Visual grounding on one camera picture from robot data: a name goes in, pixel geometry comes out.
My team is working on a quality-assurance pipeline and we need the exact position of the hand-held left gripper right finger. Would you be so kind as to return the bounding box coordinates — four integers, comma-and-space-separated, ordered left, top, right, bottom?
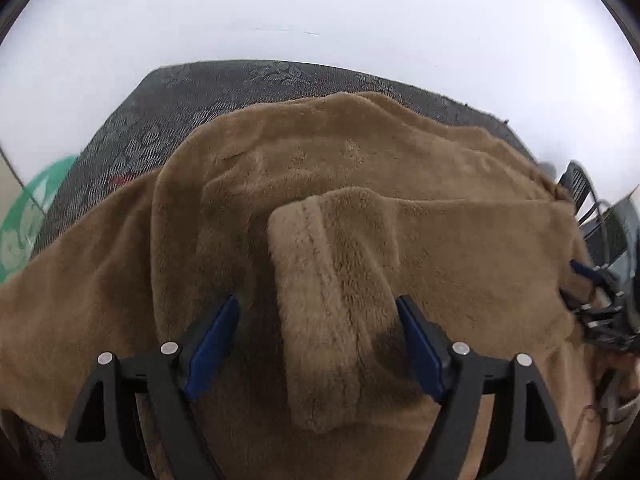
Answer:
395, 295, 578, 480

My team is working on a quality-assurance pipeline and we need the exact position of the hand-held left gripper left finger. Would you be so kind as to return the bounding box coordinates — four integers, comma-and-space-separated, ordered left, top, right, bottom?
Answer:
59, 294, 241, 480

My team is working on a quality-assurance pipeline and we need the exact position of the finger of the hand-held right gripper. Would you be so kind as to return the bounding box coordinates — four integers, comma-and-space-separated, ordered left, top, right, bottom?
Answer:
560, 259, 617, 292

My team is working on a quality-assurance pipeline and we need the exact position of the brown fleece garment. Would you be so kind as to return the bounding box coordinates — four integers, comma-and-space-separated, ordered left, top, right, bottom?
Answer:
0, 91, 608, 480

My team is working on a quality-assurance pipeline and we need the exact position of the black mesh chair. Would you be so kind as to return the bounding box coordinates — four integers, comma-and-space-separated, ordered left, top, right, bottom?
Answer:
555, 159, 628, 266

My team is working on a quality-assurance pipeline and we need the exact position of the green round flower emblem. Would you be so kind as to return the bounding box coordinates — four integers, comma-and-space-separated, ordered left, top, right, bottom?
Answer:
0, 155, 81, 286

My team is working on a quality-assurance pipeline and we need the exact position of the black dotted tablecloth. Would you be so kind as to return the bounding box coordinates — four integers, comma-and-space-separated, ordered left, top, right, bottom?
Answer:
20, 60, 538, 480

